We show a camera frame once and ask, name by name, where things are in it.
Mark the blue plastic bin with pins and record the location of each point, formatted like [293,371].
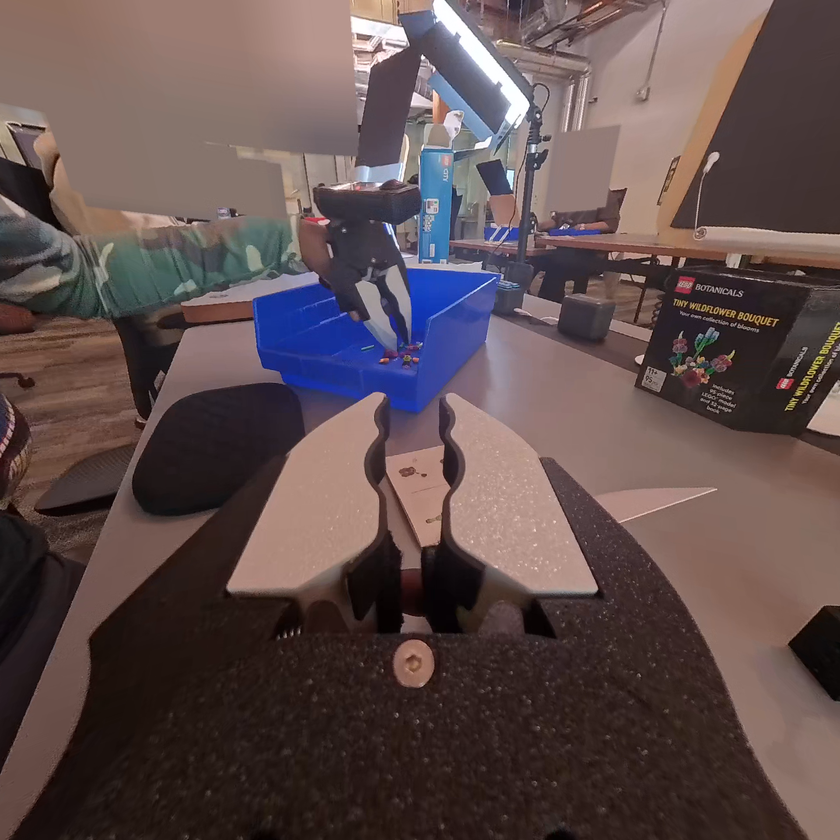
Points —
[433,368]

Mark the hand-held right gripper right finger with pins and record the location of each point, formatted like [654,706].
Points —
[519,525]

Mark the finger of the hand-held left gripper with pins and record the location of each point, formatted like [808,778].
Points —
[398,302]
[368,315]

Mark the black mesh cushion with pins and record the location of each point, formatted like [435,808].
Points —
[217,446]

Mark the black board on white stand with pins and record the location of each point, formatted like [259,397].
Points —
[788,118]

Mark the bright studio light panel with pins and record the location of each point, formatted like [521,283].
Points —
[473,59]

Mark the dark charger block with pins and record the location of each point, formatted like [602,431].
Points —
[509,297]

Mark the person's left forearm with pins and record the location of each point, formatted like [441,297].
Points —
[145,263]

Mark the blue printed carton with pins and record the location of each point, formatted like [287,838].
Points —
[436,204]

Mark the black square frame brick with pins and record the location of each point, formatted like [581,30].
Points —
[820,650]

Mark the black light stand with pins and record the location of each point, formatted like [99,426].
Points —
[528,197]

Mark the grey desk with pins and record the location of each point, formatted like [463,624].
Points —
[683,525]

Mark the black glossy cardboard box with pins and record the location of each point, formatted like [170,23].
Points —
[735,348]

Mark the pile of small toy bricks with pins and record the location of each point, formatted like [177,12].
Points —
[402,355]

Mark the person's dark clothing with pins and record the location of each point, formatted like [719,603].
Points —
[33,591]

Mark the white instruction booklet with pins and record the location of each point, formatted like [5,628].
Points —
[420,486]

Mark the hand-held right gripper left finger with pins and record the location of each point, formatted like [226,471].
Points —
[309,525]

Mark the person's left hand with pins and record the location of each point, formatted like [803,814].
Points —
[315,250]

